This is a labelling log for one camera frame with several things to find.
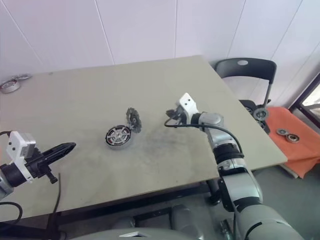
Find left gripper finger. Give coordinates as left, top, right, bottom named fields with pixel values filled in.
left=46, top=146, right=76, bottom=164
left=42, top=141, right=77, bottom=156

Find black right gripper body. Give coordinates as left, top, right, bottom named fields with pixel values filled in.
left=172, top=106, right=191, bottom=126

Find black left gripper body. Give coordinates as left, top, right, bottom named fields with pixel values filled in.
left=23, top=147, right=59, bottom=185

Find silver gear disc part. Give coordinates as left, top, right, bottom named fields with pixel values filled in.
left=125, top=106, right=143, bottom=135

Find silver motor housing copper windings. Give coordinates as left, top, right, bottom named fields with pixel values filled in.
left=104, top=124, right=133, bottom=151

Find silver spoked rotor black rim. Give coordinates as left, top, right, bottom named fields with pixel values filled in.
left=105, top=125, right=132, bottom=146

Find grey wheel part on chair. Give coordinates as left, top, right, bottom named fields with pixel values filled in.
left=252, top=106, right=270, bottom=120

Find black folding chair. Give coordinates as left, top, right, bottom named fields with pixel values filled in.
left=214, top=57, right=278, bottom=135

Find orange cloth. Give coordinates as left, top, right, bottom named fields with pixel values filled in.
left=264, top=106, right=320, bottom=180

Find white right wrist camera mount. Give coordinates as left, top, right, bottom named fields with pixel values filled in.
left=174, top=92, right=201, bottom=126

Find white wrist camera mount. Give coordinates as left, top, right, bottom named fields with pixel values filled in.
left=174, top=92, right=201, bottom=126
left=5, top=131, right=37, bottom=185

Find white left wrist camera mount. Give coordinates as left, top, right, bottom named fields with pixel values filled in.
left=5, top=131, right=37, bottom=185

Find thin loose black cable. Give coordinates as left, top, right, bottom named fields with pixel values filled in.
left=51, top=172, right=62, bottom=218

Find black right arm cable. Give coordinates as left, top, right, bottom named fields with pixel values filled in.
left=163, top=119, right=245, bottom=158

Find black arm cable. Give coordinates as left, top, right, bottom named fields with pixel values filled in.
left=163, top=119, right=245, bottom=158
left=0, top=130, right=23, bottom=228

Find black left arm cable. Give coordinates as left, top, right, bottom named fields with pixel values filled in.
left=0, top=130, right=23, bottom=228

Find black table frame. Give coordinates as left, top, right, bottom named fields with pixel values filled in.
left=19, top=178, right=223, bottom=226

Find dark bearing ring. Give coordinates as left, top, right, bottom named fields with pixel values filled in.
left=284, top=133, right=300, bottom=144

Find dark door frame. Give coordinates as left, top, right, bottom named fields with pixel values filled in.
left=288, top=77, right=320, bottom=118

